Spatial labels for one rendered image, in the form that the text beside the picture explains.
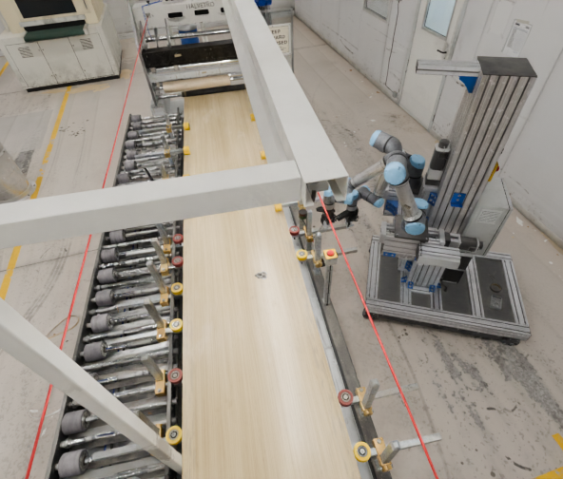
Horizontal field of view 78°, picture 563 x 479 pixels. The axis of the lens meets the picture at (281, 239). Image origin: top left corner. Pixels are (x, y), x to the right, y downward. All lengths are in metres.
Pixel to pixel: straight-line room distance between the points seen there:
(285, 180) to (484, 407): 2.85
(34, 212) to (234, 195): 0.29
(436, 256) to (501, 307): 1.05
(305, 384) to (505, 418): 1.71
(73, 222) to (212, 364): 1.61
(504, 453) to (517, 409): 0.36
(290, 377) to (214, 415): 0.43
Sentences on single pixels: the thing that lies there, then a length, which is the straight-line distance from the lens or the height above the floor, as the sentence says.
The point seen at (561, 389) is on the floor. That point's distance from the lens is 3.55.
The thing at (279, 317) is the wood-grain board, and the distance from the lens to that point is 2.18.
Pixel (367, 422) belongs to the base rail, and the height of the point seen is 0.70.
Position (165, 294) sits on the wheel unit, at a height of 0.84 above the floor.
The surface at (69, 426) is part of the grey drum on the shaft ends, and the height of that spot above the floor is 0.85.
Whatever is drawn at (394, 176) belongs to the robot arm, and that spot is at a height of 1.58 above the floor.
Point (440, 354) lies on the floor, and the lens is 3.27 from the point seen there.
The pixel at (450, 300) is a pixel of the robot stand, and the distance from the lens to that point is 3.32.
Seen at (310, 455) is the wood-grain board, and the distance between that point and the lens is 1.92.
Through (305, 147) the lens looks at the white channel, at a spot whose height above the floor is 2.46.
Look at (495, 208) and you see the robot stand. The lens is 2.64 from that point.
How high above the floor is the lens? 2.79
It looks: 47 degrees down
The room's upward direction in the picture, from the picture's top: 4 degrees counter-clockwise
